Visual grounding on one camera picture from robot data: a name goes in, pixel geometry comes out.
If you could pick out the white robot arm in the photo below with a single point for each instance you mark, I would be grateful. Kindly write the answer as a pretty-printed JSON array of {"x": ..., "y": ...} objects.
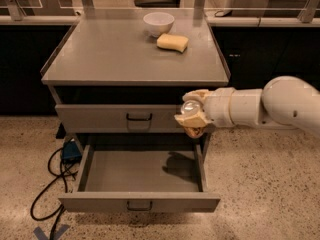
[{"x": 285, "y": 103}]

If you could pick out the blue power box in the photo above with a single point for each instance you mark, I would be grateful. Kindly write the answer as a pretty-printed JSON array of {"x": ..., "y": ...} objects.
[{"x": 70, "y": 153}]

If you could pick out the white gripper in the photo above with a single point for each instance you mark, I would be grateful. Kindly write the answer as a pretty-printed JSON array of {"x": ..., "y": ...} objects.
[{"x": 218, "y": 107}]

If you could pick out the yellow sponge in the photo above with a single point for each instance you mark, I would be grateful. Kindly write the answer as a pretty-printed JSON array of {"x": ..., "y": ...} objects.
[{"x": 173, "y": 42}]

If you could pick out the white ceramic bowl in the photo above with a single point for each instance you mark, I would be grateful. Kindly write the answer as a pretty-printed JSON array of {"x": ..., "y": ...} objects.
[{"x": 158, "y": 23}]

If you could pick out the orange patterned drink can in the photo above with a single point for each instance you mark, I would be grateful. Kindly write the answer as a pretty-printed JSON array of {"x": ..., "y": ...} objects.
[{"x": 191, "y": 108}]

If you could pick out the grey metal drawer cabinet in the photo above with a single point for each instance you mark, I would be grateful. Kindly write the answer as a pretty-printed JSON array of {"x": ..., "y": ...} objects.
[{"x": 111, "y": 59}]

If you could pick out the open grey lower drawer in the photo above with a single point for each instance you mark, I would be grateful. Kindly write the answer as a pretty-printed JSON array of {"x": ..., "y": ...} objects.
[{"x": 156, "y": 179}]

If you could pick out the closed grey upper drawer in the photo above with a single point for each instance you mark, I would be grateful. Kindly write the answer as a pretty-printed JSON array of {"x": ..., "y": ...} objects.
[{"x": 98, "y": 118}]

